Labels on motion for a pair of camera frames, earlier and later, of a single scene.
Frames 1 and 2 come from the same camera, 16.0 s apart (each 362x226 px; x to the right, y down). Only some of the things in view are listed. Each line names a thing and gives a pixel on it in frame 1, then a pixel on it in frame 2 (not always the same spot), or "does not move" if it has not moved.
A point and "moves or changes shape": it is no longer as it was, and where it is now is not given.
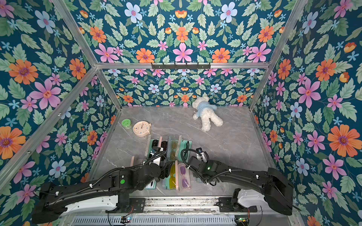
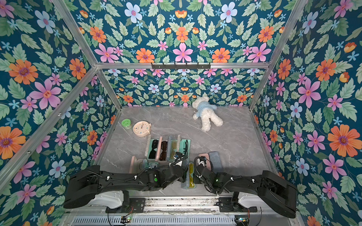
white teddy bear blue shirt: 205,110 does not move
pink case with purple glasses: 184,177 moves or changes shape
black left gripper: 163,175 → 183,174
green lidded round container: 127,124 does not move
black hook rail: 188,66 does not move
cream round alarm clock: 141,128 does not move
